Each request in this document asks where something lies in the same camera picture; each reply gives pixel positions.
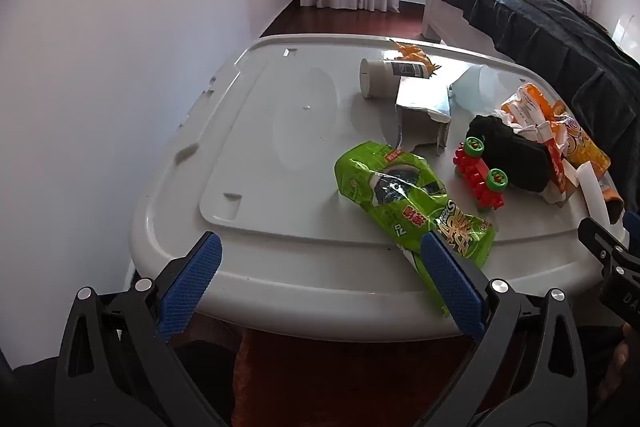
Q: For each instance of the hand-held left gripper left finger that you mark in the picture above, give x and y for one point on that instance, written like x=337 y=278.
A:
x=192 y=277

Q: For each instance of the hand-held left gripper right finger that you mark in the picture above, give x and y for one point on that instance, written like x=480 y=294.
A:
x=450 y=277

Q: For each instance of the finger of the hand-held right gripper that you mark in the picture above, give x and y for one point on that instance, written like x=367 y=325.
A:
x=607 y=249

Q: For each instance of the green snack bag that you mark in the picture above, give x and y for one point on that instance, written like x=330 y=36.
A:
x=390 y=187

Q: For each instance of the orange white wipes packet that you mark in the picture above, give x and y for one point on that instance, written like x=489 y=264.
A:
x=527 y=107

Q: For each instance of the white paper strip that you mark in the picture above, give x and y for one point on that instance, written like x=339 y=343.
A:
x=595 y=197

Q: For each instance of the crumpled red white wrapper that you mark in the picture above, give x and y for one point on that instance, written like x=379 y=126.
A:
x=560 y=172

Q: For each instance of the orange yellow snack packet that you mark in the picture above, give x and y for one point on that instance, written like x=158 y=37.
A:
x=585 y=147

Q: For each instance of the red toy car green wheels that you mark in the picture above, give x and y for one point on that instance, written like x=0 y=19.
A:
x=472 y=172

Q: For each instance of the black sponge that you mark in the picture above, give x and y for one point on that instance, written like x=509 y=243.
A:
x=520 y=152

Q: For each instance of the white plastic storage bin lid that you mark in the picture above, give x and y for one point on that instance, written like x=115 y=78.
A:
x=280 y=132

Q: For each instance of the torn grey cardboard box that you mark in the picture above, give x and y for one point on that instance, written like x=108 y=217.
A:
x=420 y=107

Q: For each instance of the light blue plastic cup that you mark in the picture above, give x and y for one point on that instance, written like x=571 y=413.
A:
x=472 y=89

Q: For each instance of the beige cylindrical container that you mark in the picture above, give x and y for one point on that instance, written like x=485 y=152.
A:
x=380 y=77

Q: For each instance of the orange toy dinosaur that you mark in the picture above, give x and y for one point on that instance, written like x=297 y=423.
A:
x=412 y=53

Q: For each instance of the white bed frame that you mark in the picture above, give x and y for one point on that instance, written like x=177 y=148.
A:
x=445 y=19

